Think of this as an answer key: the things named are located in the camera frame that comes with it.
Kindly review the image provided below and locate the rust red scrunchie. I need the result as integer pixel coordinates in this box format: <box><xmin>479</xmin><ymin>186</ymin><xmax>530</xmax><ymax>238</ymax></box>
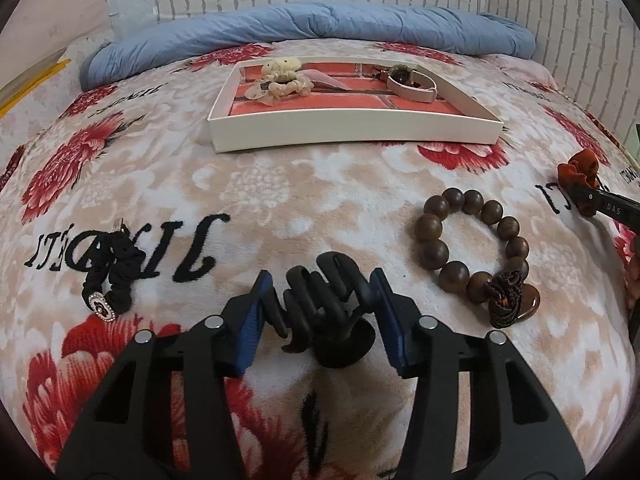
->
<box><xmin>556</xmin><ymin>148</ymin><xmax>600</xmax><ymax>218</ymax></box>

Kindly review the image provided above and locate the brown wooden bead bracelet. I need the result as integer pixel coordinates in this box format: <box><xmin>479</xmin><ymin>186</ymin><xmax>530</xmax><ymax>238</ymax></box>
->
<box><xmin>413</xmin><ymin>186</ymin><xmax>542</xmax><ymax>330</ymax></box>

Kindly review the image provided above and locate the black scrunchie with charm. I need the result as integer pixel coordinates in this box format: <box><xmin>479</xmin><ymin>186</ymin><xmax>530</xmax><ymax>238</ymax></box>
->
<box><xmin>81</xmin><ymin>218</ymin><xmax>145</xmax><ymax>323</ymax></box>

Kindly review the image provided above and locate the black plastic claw clip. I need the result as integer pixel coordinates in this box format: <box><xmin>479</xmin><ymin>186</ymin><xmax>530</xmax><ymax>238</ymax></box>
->
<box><xmin>262</xmin><ymin>252</ymin><xmax>375</xmax><ymax>368</ymax></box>

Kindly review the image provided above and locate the cream satin scrunchie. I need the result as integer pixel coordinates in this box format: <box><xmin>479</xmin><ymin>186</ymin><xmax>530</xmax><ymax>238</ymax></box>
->
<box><xmin>244</xmin><ymin>72</ymin><xmax>314</xmax><ymax>106</ymax></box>

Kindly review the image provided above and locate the floral fleece blanket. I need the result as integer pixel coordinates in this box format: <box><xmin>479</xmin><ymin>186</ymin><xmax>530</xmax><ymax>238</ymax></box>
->
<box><xmin>1</xmin><ymin>40</ymin><xmax>639</xmax><ymax>467</ymax></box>

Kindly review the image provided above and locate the blue rolled duvet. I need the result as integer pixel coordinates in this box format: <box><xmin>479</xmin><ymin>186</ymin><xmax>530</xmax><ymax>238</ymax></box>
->
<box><xmin>79</xmin><ymin>0</ymin><xmax>536</xmax><ymax>91</ymax></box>

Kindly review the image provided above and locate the pink feather hair piece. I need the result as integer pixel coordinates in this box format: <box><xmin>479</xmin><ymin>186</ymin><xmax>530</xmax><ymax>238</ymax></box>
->
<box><xmin>298</xmin><ymin>68</ymin><xmax>350</xmax><ymax>91</ymax></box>

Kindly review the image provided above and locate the yellow edged board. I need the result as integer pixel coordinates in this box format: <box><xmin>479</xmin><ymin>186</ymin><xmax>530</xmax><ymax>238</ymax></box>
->
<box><xmin>0</xmin><ymin>49</ymin><xmax>72</xmax><ymax>117</ymax></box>

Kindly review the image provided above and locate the white tray with brick liner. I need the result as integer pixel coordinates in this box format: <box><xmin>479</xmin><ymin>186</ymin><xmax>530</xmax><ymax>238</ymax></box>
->
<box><xmin>207</xmin><ymin>56</ymin><xmax>503</xmax><ymax>153</ymax></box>

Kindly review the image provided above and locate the cream hair clip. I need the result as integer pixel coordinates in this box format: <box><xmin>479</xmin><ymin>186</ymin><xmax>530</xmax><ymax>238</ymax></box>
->
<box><xmin>260</xmin><ymin>56</ymin><xmax>302</xmax><ymax>80</ymax></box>

